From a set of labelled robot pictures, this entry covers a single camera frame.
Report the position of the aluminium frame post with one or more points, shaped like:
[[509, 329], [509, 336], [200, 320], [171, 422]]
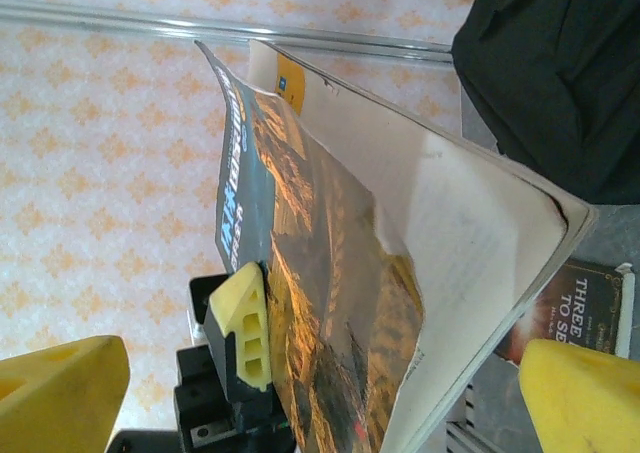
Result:
[[200, 28]]

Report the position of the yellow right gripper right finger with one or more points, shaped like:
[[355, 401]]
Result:
[[585, 403]]

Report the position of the black backpack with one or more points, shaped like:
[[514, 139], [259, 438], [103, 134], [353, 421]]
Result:
[[555, 73]]

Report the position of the aluminium table side rail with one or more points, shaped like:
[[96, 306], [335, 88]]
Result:
[[480, 423]]

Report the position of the Three Days To See book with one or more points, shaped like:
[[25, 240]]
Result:
[[585, 303]]

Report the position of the yellow landscape cover book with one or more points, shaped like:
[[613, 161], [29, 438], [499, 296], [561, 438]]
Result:
[[450, 233]]

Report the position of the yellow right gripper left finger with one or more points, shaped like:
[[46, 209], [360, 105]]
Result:
[[60, 398]]

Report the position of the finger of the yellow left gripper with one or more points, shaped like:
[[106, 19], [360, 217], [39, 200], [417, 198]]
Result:
[[245, 323]]

